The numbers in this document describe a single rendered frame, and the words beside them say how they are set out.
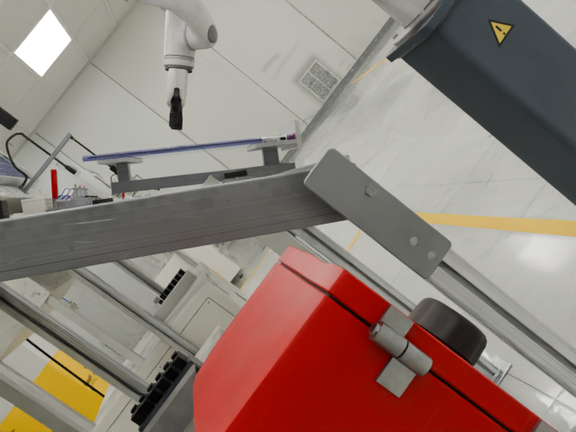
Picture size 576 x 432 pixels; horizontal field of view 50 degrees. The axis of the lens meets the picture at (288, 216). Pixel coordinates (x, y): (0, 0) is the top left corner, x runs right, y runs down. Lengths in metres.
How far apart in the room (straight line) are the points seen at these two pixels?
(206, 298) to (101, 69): 7.06
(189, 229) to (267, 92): 8.32
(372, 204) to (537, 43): 0.67
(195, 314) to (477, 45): 1.36
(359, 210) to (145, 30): 8.49
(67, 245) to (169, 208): 0.11
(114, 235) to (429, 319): 0.43
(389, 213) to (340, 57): 8.64
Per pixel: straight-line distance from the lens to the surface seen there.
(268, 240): 1.64
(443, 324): 0.31
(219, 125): 8.83
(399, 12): 1.21
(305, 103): 9.03
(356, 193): 0.64
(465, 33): 1.17
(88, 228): 0.67
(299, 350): 0.24
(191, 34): 1.73
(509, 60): 1.20
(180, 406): 1.06
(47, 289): 2.19
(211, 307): 2.15
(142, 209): 0.66
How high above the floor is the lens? 0.84
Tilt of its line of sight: 8 degrees down
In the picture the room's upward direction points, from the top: 52 degrees counter-clockwise
